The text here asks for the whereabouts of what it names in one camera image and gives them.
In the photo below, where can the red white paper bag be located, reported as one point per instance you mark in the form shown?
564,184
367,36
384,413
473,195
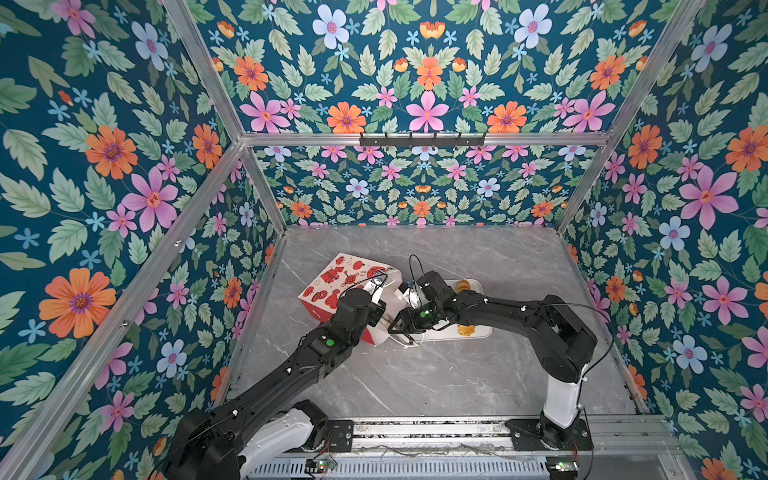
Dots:
345,273

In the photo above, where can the black hook rail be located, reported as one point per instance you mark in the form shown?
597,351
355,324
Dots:
438,140

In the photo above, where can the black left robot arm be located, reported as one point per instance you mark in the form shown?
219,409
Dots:
211,445

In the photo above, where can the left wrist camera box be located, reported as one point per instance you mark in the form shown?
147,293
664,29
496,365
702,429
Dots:
376,287

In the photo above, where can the white plastic tray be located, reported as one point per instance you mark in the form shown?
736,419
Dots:
447,332

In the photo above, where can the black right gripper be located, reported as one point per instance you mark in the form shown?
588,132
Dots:
406,327

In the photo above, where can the golden croissant fake bread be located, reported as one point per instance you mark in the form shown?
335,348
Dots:
466,331

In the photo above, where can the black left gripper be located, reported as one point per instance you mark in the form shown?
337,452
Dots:
379,313

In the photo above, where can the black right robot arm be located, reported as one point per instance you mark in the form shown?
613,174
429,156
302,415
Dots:
562,342

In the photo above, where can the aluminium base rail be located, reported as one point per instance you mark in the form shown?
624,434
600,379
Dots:
608,434

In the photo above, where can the long yellow fake bread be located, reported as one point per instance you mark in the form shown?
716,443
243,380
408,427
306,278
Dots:
462,285

